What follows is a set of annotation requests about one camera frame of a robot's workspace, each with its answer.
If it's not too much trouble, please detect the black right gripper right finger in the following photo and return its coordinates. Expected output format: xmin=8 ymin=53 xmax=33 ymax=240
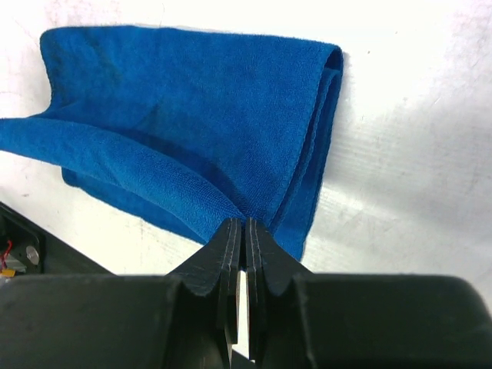
xmin=244 ymin=218 xmax=310 ymax=364

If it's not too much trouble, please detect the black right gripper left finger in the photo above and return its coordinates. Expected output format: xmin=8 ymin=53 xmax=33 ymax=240
xmin=167 ymin=218 xmax=241 ymax=368

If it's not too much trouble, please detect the blue towel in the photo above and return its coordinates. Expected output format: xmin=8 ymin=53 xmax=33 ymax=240
xmin=1 ymin=25 xmax=344 ymax=259

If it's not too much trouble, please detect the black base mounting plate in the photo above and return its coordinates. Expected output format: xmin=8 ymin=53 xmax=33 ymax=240
xmin=1 ymin=203 xmax=111 ymax=285

